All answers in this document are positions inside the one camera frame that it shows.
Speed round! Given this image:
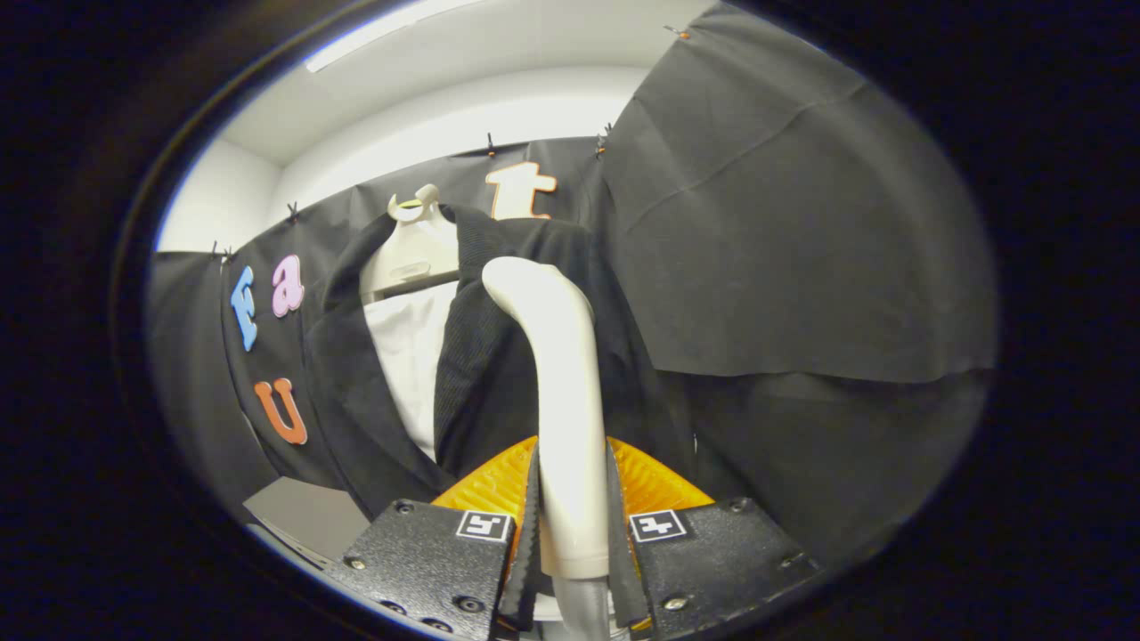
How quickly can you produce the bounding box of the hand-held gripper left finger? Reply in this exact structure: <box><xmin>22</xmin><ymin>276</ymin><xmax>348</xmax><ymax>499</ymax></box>
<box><xmin>321</xmin><ymin>434</ymin><xmax>542</xmax><ymax>641</ymax></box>

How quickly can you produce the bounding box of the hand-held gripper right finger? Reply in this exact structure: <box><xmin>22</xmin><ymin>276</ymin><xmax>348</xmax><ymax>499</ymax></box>
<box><xmin>606</xmin><ymin>436</ymin><xmax>820</xmax><ymax>640</ymax></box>

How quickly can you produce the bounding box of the white garment steamer with hose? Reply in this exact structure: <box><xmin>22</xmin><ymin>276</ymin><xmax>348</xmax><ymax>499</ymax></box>
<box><xmin>481</xmin><ymin>256</ymin><xmax>615</xmax><ymax>641</ymax></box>

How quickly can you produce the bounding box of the black blazer jacket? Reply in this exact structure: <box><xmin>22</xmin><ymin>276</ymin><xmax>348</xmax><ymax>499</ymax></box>
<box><xmin>301</xmin><ymin>203</ymin><xmax>704</xmax><ymax>522</ymax></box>

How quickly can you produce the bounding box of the white garment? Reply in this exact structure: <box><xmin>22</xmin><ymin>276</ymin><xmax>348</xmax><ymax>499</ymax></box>
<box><xmin>363</xmin><ymin>280</ymin><xmax>460</xmax><ymax>464</ymax></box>

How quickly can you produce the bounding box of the grey drawer cabinet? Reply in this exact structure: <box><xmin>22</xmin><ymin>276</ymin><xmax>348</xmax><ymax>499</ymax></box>
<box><xmin>242</xmin><ymin>476</ymin><xmax>375</xmax><ymax>566</ymax></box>

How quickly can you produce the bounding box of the cream mannequin torso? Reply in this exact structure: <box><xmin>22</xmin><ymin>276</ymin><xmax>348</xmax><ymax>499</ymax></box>
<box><xmin>359</xmin><ymin>184</ymin><xmax>461</xmax><ymax>305</ymax></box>

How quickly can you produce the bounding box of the black backdrop cloth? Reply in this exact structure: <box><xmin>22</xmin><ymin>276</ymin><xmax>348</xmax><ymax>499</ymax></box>
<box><xmin>147</xmin><ymin>0</ymin><xmax>998</xmax><ymax>571</ymax></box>

